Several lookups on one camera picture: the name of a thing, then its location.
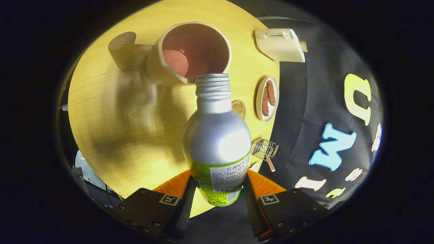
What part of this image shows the beige cup with wooden handle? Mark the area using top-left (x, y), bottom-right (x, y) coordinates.
top-left (108, 21), bottom-right (233, 87)

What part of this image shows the metal wire basket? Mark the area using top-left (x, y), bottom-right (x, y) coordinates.
top-left (253, 138), bottom-right (279, 161)

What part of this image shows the round cork coaster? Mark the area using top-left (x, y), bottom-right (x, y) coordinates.
top-left (232, 100), bottom-right (246, 120)

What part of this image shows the silver bottle with green label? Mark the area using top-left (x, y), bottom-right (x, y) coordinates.
top-left (182, 73), bottom-right (252, 207)

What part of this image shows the brown meat slice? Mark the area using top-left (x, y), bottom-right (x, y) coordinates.
top-left (261, 87), bottom-right (269, 117)
top-left (266, 80), bottom-right (276, 106)

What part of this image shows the white plate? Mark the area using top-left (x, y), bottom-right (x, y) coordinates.
top-left (256, 76), bottom-right (279, 123)

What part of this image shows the wooden table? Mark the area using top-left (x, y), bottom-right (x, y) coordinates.
top-left (68, 0), bottom-right (280, 218)

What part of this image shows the white toaster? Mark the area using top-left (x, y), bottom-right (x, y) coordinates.
top-left (255, 28), bottom-right (305, 63)

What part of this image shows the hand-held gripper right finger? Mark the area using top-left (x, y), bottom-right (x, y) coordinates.
top-left (242, 169), bottom-right (344, 242)

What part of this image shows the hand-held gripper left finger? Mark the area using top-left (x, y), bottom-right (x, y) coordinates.
top-left (111, 169), bottom-right (197, 239)

